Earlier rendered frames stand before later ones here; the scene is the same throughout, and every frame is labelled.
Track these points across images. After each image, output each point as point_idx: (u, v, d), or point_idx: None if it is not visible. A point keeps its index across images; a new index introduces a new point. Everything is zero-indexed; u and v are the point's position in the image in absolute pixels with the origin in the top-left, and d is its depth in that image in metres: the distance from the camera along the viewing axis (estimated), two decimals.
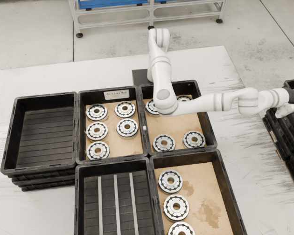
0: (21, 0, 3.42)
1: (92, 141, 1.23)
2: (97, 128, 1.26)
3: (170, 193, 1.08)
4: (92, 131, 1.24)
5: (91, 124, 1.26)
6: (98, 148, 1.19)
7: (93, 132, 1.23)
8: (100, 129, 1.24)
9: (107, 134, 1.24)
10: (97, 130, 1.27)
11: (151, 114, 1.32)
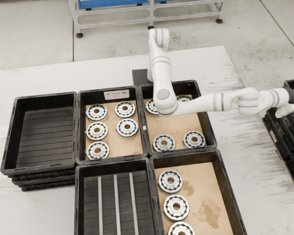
0: (21, 0, 3.42)
1: (92, 141, 1.23)
2: (97, 128, 1.26)
3: (170, 193, 1.08)
4: (92, 131, 1.24)
5: (91, 124, 1.26)
6: (98, 148, 1.19)
7: (93, 132, 1.23)
8: (100, 129, 1.24)
9: (107, 134, 1.24)
10: (97, 130, 1.27)
11: (151, 114, 1.32)
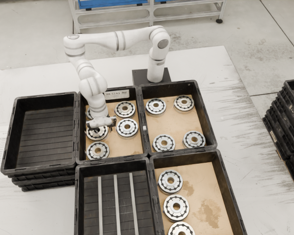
0: (21, 0, 3.42)
1: (92, 141, 1.23)
2: (97, 128, 1.26)
3: (170, 193, 1.08)
4: (92, 131, 1.24)
5: None
6: (98, 148, 1.19)
7: (93, 132, 1.23)
8: (100, 129, 1.24)
9: (107, 134, 1.24)
10: None
11: (151, 114, 1.32)
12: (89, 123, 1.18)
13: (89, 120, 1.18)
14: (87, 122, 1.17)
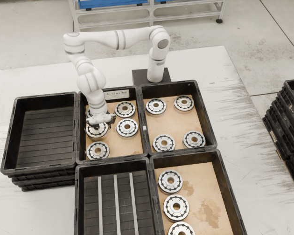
0: (21, 0, 3.42)
1: (92, 138, 1.22)
2: None
3: (170, 193, 1.08)
4: (91, 128, 1.22)
5: None
6: (98, 148, 1.19)
7: (93, 129, 1.22)
8: (100, 126, 1.23)
9: (107, 131, 1.22)
10: None
11: (151, 114, 1.32)
12: None
13: (89, 118, 1.16)
14: (86, 120, 1.16)
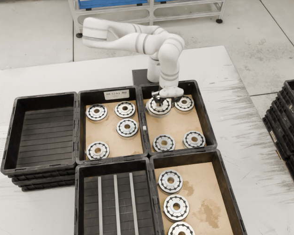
0: (21, 0, 3.42)
1: (154, 115, 1.14)
2: None
3: (170, 193, 1.08)
4: (154, 104, 1.14)
5: (153, 98, 1.17)
6: (98, 148, 1.19)
7: (156, 105, 1.14)
8: (164, 103, 1.15)
9: (170, 108, 1.14)
10: None
11: None
12: (155, 94, 1.08)
13: (155, 92, 1.08)
14: (152, 94, 1.08)
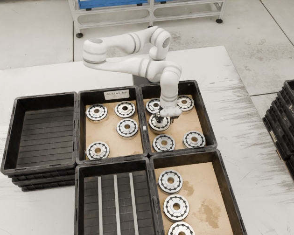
0: (21, 0, 3.42)
1: (154, 131, 1.24)
2: None
3: (170, 193, 1.08)
4: (155, 121, 1.25)
5: None
6: (98, 148, 1.19)
7: (156, 122, 1.24)
8: (163, 120, 1.25)
9: (169, 125, 1.25)
10: (158, 120, 1.28)
11: (151, 114, 1.32)
12: (155, 113, 1.19)
13: (156, 110, 1.19)
14: (153, 113, 1.18)
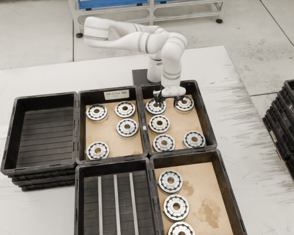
0: (21, 0, 3.42)
1: (154, 133, 1.26)
2: (159, 121, 1.28)
3: (170, 193, 1.08)
4: (155, 123, 1.26)
5: (153, 117, 1.29)
6: (98, 148, 1.19)
7: (156, 124, 1.26)
8: (163, 122, 1.27)
9: (169, 127, 1.26)
10: (158, 123, 1.29)
11: (151, 114, 1.32)
12: (156, 93, 1.08)
13: (157, 91, 1.08)
14: (154, 93, 1.08)
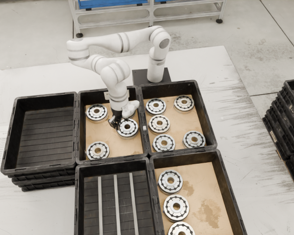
0: (21, 0, 3.42)
1: (154, 133, 1.26)
2: (159, 121, 1.28)
3: (170, 193, 1.08)
4: (155, 123, 1.26)
5: (153, 117, 1.29)
6: (98, 148, 1.19)
7: (156, 124, 1.26)
8: (163, 122, 1.27)
9: (169, 127, 1.26)
10: (158, 123, 1.29)
11: (151, 114, 1.32)
12: (112, 120, 1.09)
13: (111, 118, 1.09)
14: (111, 121, 1.08)
